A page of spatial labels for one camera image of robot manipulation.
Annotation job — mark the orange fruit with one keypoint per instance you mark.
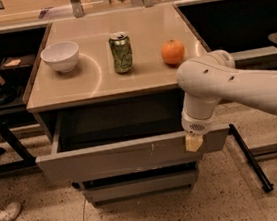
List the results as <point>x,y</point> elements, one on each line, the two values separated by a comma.
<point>172,52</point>

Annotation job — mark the grey drawer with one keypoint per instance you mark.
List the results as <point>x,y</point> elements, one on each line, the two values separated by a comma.
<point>141,186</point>
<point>101,142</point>

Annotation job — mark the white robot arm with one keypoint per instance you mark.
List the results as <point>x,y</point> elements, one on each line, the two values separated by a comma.
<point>212,77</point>

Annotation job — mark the white bowl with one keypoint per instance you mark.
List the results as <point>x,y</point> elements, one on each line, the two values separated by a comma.
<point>62,56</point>

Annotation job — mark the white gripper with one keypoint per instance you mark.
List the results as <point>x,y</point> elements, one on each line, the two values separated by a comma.
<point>197,124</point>

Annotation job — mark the black stand frame left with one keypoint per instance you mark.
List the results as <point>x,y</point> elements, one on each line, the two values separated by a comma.
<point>16,125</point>

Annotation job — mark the grey drawer cabinet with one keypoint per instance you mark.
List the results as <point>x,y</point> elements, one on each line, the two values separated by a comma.
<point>94,83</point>

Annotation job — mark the black floor bar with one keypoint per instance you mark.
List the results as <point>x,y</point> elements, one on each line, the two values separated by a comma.
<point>267,185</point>

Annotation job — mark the green soda can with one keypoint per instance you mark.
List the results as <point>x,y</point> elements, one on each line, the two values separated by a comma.
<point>121,51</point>

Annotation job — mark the white shoe upper left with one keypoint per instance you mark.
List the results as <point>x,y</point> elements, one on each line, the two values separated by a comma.
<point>10,212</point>

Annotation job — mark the grey top drawer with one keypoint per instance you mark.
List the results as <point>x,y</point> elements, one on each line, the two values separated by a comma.
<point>101,142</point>

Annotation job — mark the grey bottom drawer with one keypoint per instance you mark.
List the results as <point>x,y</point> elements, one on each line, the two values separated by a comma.
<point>141,186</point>

